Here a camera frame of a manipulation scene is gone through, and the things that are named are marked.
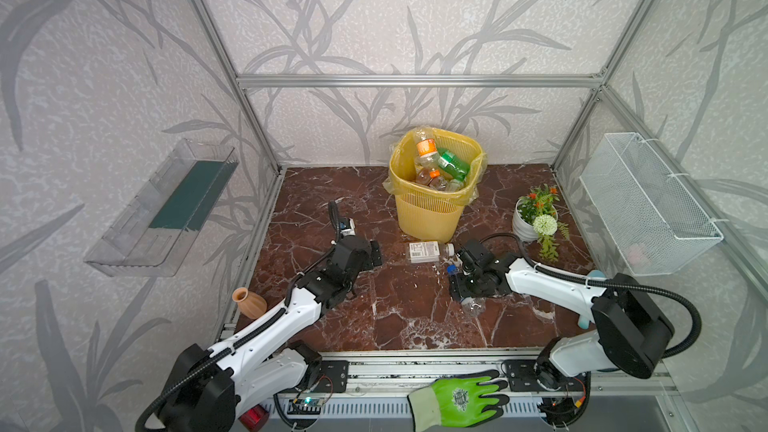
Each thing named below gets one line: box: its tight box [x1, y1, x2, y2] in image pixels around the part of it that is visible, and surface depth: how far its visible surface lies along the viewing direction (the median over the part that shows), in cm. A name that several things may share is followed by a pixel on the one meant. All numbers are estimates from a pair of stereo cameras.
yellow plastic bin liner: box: [383, 127, 488, 204], surface depth 89 cm
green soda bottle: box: [438, 148, 471, 183], surface depth 93 cm
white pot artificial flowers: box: [513, 184, 569, 262], surface depth 89 cm
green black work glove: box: [407, 370, 510, 432], surface depth 71 cm
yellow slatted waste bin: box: [389, 127, 484, 243], surface depth 90 cm
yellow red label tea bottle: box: [416, 168, 448, 191], surface depth 91 cm
